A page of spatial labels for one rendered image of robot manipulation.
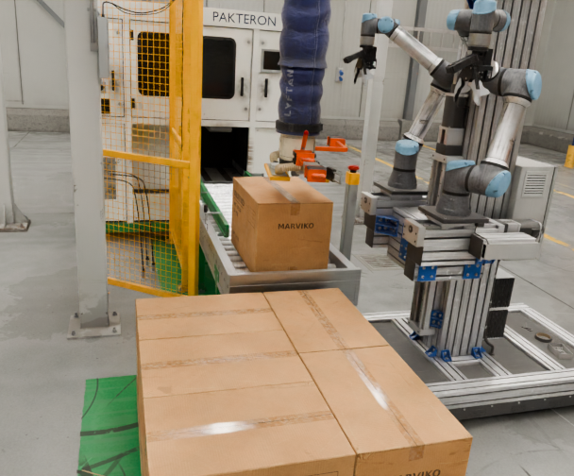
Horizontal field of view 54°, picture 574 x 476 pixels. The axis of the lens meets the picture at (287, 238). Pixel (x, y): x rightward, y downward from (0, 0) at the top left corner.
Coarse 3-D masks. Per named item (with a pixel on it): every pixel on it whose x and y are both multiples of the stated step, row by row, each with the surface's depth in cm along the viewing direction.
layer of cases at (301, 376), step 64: (192, 320) 243; (256, 320) 246; (320, 320) 250; (192, 384) 196; (256, 384) 199; (320, 384) 202; (384, 384) 204; (192, 448) 165; (256, 448) 167; (320, 448) 169; (384, 448) 171; (448, 448) 177
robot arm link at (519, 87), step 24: (504, 72) 234; (528, 72) 228; (504, 96) 233; (528, 96) 229; (504, 120) 232; (504, 144) 231; (480, 168) 234; (504, 168) 231; (480, 192) 235; (504, 192) 235
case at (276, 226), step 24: (240, 192) 315; (264, 192) 300; (288, 192) 304; (312, 192) 308; (240, 216) 317; (264, 216) 281; (288, 216) 285; (312, 216) 289; (240, 240) 319; (264, 240) 285; (288, 240) 289; (312, 240) 293; (264, 264) 289; (288, 264) 293; (312, 264) 297
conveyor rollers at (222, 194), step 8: (208, 184) 485; (216, 184) 487; (224, 184) 489; (232, 184) 491; (216, 192) 462; (224, 192) 463; (200, 200) 432; (216, 200) 436; (224, 200) 437; (208, 208) 416; (224, 208) 420; (208, 216) 392; (216, 224) 376; (216, 232) 359; (224, 240) 351; (232, 248) 335; (232, 256) 320; (240, 256) 320; (232, 264) 309; (240, 264) 310; (328, 264) 316; (240, 272) 301
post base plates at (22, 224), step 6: (18, 210) 513; (6, 216) 506; (18, 216) 515; (24, 216) 516; (342, 216) 617; (6, 222) 506; (18, 222) 516; (24, 222) 517; (30, 222) 528; (354, 222) 592; (360, 222) 594; (0, 228) 499; (6, 228) 500; (12, 228) 501; (18, 228) 502; (24, 228) 503
